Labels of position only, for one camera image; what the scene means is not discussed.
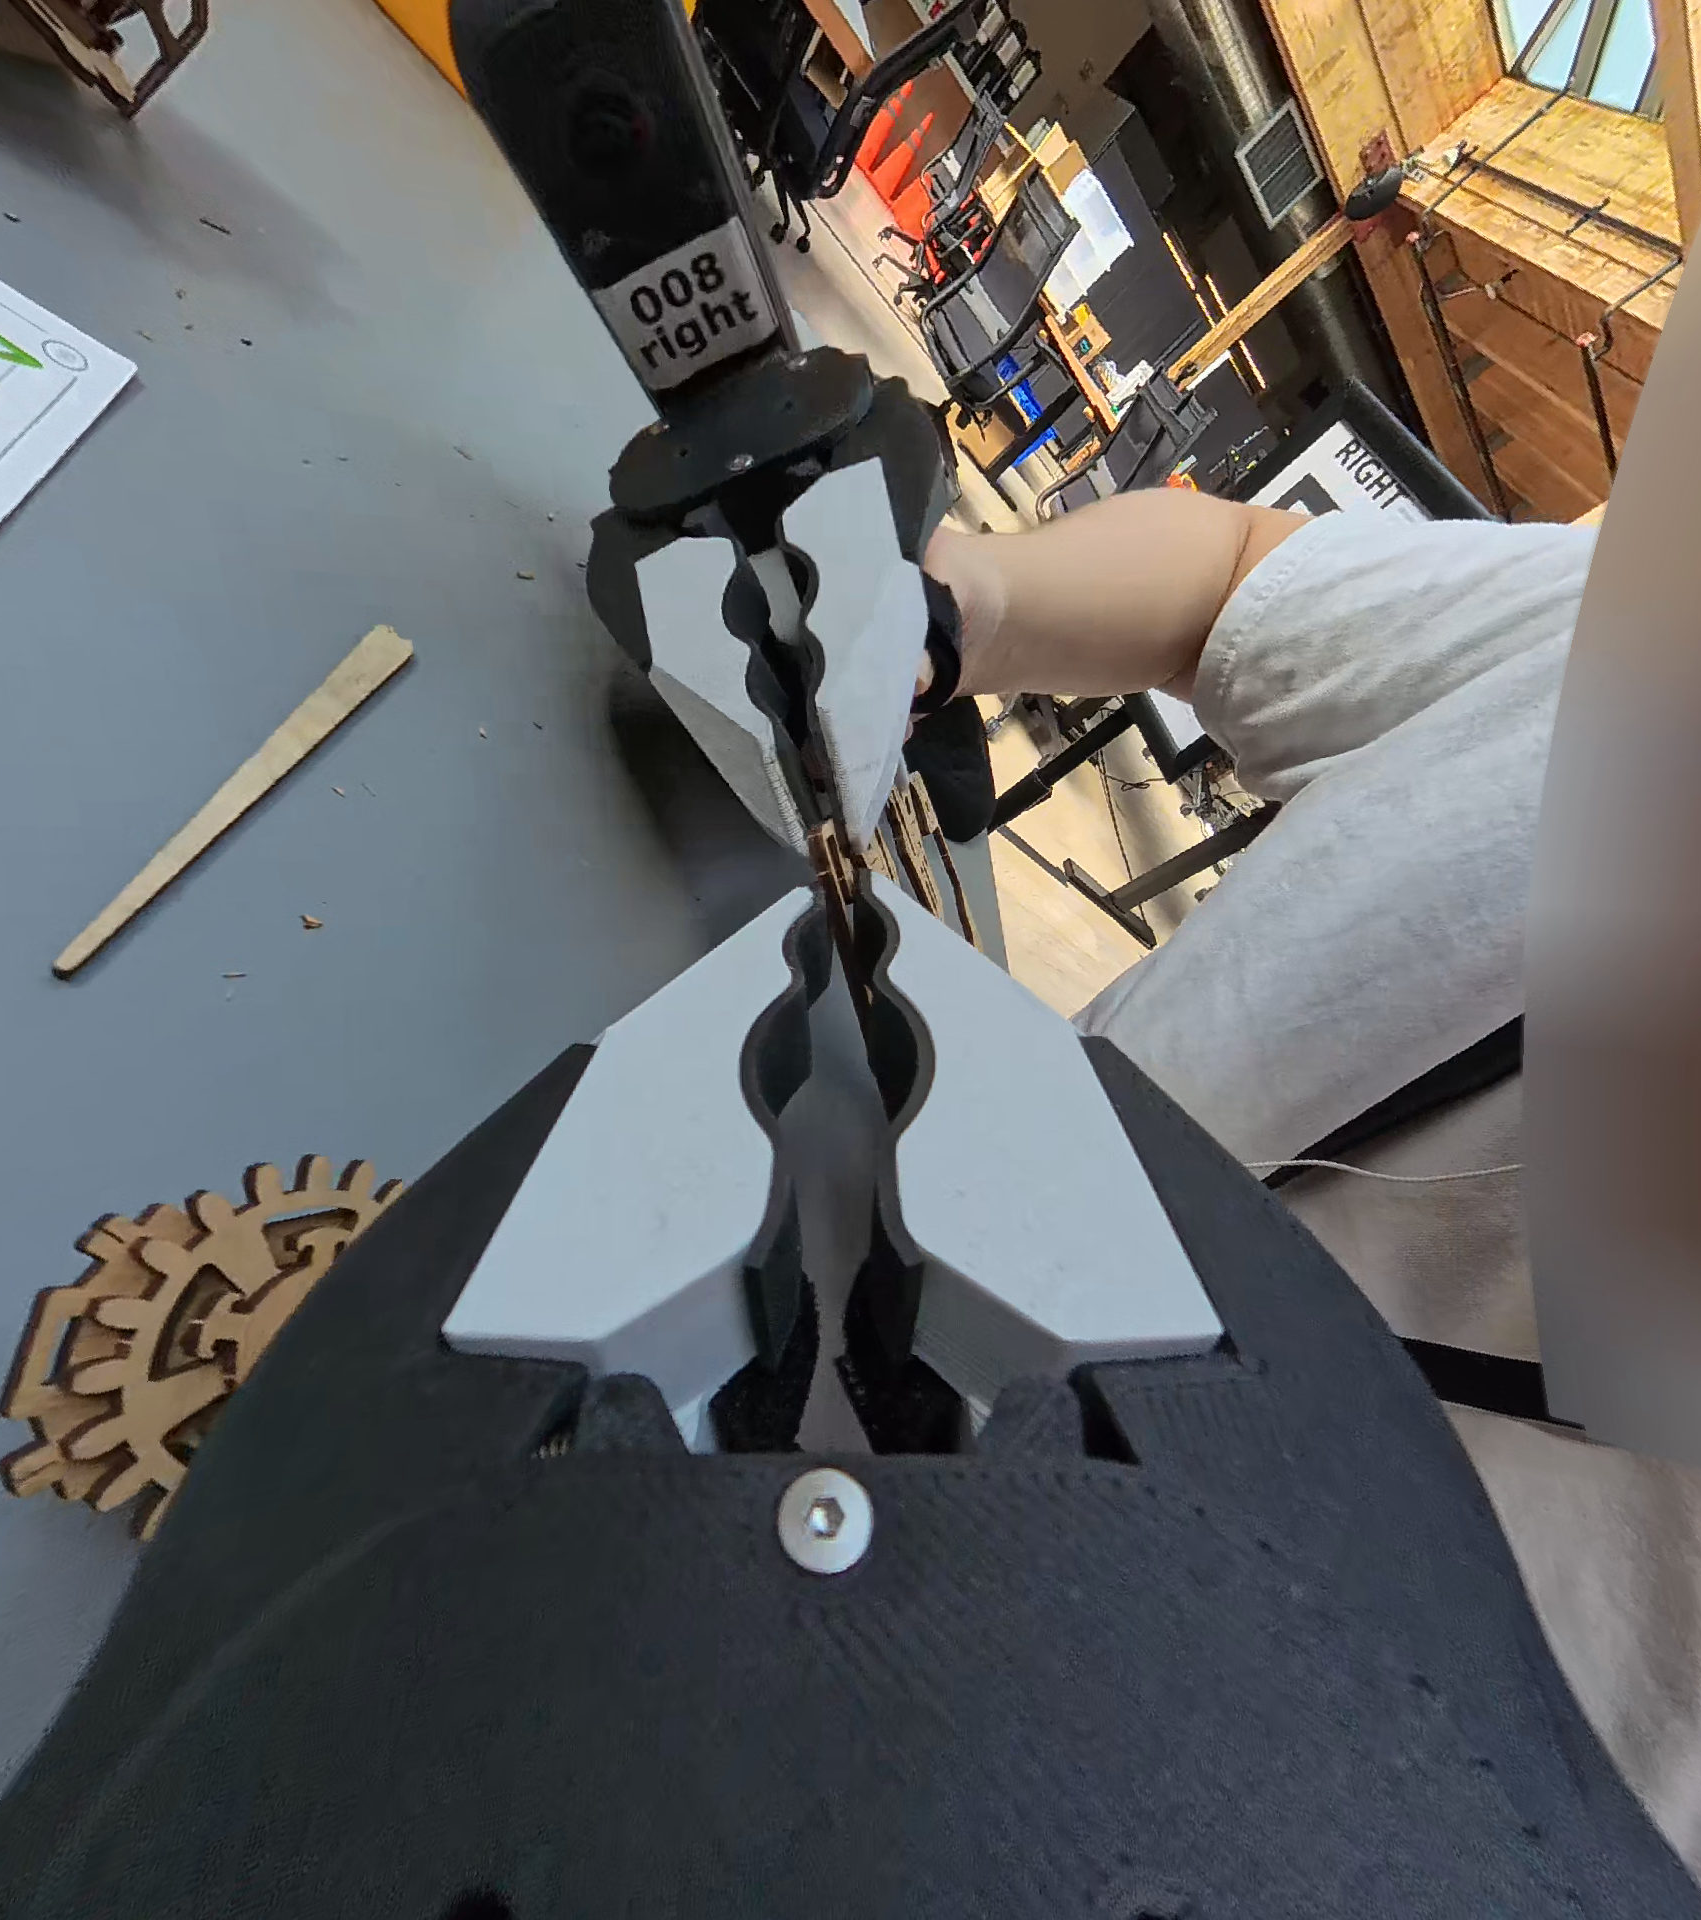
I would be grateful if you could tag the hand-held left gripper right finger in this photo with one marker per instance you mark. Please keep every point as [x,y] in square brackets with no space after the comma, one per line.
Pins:
[1046,1200]

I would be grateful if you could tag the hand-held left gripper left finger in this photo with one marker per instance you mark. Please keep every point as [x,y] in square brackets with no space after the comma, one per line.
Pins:
[610,1200]

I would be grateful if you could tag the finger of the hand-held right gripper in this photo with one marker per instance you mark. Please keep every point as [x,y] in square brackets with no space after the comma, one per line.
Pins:
[684,630]
[874,630]

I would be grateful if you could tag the laser-cut wooden parts sheet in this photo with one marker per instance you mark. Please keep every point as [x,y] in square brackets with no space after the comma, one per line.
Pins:
[851,975]

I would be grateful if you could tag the tapered wooden stick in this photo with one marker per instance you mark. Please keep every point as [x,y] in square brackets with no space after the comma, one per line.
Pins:
[234,803]

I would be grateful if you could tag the person's right forearm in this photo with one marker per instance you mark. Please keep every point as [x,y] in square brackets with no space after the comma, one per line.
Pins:
[1135,601]

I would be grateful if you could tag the person's right hand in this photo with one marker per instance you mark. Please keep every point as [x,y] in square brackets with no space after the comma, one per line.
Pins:
[983,630]

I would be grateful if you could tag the black office chair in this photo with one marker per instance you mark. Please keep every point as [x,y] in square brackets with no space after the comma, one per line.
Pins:
[1002,301]
[851,105]

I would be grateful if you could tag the orange traffic cone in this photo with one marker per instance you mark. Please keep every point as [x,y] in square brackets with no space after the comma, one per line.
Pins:
[896,159]

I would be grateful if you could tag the white t-shirt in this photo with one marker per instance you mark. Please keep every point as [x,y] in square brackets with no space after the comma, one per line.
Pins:
[1316,930]

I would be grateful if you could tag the wooden gear assembly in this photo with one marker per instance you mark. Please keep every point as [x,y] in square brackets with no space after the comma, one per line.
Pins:
[130,1350]

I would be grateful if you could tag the framed marker sign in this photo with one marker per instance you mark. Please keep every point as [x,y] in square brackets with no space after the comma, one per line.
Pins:
[1390,480]

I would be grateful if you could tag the unfinished wooden model frame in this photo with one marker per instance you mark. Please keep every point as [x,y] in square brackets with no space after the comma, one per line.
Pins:
[114,45]

